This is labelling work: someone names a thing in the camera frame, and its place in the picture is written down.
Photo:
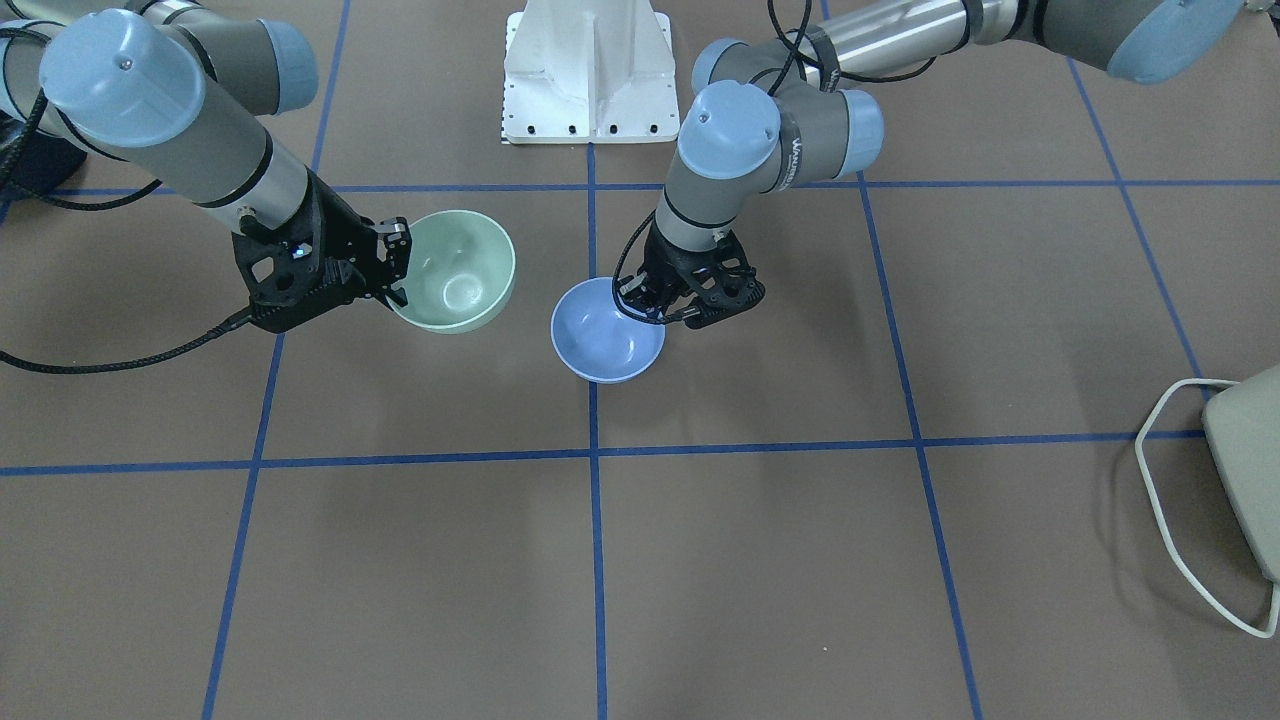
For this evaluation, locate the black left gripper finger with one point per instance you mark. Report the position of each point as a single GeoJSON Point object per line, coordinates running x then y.
{"type": "Point", "coordinates": [652, 315]}
{"type": "Point", "coordinates": [635, 292]}

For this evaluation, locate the beige appliance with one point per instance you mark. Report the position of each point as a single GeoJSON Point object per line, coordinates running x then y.
{"type": "Point", "coordinates": [1242, 428]}

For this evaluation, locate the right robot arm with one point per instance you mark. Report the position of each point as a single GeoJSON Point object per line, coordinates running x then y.
{"type": "Point", "coordinates": [178, 90]}

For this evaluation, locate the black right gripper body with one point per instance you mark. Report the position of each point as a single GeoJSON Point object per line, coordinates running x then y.
{"type": "Point", "coordinates": [338, 228]}

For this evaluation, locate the green bowl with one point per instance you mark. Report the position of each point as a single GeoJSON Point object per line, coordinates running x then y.
{"type": "Point", "coordinates": [460, 274]}

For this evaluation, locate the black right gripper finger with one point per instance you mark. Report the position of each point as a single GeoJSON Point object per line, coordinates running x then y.
{"type": "Point", "coordinates": [394, 248]}
{"type": "Point", "coordinates": [392, 295]}

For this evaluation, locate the blue bowl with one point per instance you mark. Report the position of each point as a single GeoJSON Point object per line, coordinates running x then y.
{"type": "Point", "coordinates": [596, 341]}

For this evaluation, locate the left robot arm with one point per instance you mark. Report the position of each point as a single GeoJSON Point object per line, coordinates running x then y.
{"type": "Point", "coordinates": [796, 109]}

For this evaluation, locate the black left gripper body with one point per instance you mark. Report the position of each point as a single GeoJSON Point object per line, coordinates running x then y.
{"type": "Point", "coordinates": [676, 264]}

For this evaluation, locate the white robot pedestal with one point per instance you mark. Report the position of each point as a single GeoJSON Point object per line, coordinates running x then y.
{"type": "Point", "coordinates": [589, 72]}

